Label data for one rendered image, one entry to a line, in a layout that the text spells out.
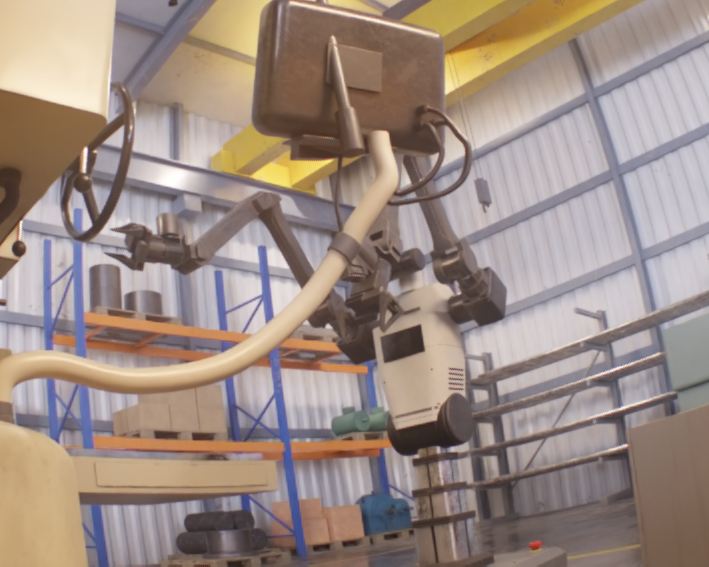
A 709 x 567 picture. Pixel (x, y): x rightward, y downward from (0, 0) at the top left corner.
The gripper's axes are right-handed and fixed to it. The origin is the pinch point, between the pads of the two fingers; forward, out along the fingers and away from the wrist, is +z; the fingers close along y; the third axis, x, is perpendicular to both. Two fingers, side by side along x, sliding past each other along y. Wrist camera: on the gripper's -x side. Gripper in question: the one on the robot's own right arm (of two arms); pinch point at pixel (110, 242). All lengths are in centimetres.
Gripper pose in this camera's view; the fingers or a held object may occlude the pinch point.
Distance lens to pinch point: 179.0
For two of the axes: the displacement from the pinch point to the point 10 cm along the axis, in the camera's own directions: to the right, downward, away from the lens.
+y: 2.9, -9.5, -0.9
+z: -7.1, -1.5, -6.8
